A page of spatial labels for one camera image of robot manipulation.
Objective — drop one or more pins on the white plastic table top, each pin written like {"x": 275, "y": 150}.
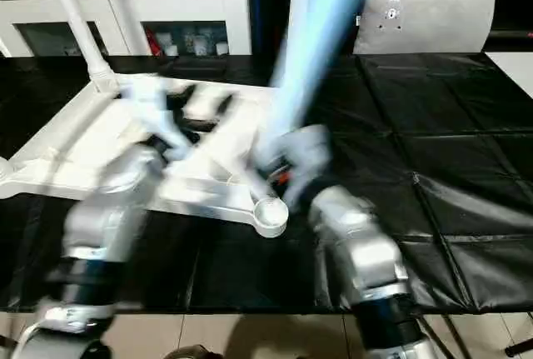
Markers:
{"x": 83, "y": 151}

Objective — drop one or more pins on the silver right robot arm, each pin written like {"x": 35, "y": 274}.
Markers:
{"x": 366, "y": 267}

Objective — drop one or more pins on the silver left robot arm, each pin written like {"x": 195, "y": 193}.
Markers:
{"x": 108, "y": 234}

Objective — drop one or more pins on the black furniture with yellow label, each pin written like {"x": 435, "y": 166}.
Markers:
{"x": 266, "y": 1}

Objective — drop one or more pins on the white glass-door cabinet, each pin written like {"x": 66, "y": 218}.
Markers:
{"x": 83, "y": 13}

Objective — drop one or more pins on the black work mat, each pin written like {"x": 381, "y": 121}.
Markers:
{"x": 450, "y": 167}

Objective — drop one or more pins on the grey cushion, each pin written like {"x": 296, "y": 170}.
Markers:
{"x": 425, "y": 17}

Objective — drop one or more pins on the white flat panel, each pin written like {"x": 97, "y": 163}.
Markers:
{"x": 512, "y": 67}

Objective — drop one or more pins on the black stand leg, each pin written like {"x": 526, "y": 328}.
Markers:
{"x": 518, "y": 347}

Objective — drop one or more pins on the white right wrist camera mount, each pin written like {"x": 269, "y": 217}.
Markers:
{"x": 300, "y": 159}

